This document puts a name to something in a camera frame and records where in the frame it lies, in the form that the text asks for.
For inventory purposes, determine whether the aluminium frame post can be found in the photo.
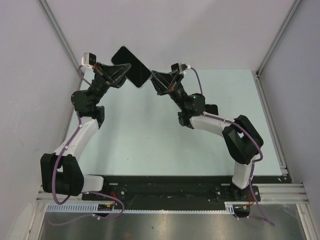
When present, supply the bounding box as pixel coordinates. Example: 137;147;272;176
36;0;80;77
255;0;304;78

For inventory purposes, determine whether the black phone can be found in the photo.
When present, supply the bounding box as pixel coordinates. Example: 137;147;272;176
111;46;152;88

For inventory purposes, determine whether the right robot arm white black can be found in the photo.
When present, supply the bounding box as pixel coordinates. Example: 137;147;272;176
151;70;264;201

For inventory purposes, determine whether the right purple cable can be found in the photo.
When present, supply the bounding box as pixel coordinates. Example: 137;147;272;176
186;66;276;227

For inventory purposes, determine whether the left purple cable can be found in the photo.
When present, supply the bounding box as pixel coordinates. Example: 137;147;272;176
47;65;126;226

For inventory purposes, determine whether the white slotted cable duct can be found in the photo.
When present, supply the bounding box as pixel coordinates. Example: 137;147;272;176
46;203;235;215

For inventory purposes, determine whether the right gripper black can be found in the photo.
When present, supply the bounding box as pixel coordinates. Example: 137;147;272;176
146;71;187;112

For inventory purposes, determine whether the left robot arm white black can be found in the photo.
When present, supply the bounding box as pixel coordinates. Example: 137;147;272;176
40;62;131;200

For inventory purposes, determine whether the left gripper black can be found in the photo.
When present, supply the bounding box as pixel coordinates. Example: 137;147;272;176
88;62;135;108

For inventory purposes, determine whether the right aluminium frame post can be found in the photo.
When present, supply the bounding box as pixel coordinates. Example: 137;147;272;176
255;0;304;78

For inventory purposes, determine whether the left aluminium frame post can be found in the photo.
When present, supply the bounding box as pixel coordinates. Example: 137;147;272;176
36;0;80;77

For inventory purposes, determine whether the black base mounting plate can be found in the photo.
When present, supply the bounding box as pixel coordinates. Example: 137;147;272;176
81;173;292;211

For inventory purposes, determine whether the aluminium rail front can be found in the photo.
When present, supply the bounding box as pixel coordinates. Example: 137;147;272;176
257;183;309;205

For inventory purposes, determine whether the purple cable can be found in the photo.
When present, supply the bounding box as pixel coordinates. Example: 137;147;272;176
47;65;126;226
186;66;276;227

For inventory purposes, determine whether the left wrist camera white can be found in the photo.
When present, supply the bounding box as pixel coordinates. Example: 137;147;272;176
81;52;97;69

